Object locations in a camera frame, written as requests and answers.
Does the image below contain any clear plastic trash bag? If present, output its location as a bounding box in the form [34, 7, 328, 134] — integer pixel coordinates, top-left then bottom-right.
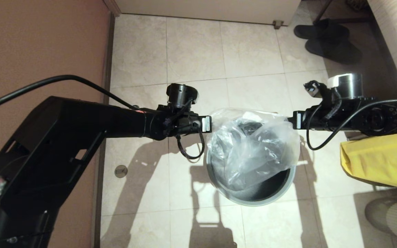
[206, 108, 301, 192]

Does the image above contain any black round trash bin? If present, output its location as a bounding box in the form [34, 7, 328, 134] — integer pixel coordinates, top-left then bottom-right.
[205, 117, 296, 206]

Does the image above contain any yellow cloth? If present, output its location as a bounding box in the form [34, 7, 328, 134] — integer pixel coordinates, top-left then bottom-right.
[340, 131, 397, 189]

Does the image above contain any black slipper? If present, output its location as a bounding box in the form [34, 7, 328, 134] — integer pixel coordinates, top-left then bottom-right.
[304, 39, 362, 66]
[293, 20, 349, 43]

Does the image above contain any white door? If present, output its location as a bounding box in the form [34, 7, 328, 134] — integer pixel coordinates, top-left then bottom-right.
[114, 0, 302, 27]

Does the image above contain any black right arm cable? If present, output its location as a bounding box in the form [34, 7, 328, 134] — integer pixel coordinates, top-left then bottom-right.
[305, 98, 397, 151]

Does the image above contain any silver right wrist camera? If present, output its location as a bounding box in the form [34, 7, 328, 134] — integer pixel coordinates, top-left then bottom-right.
[304, 81, 320, 98]

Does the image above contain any black braided wrist cable loop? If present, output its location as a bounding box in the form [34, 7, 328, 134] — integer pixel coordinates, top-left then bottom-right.
[175, 129, 206, 160]

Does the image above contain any black smooth left arm cable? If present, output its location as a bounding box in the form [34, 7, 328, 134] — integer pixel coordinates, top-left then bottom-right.
[0, 75, 139, 118]

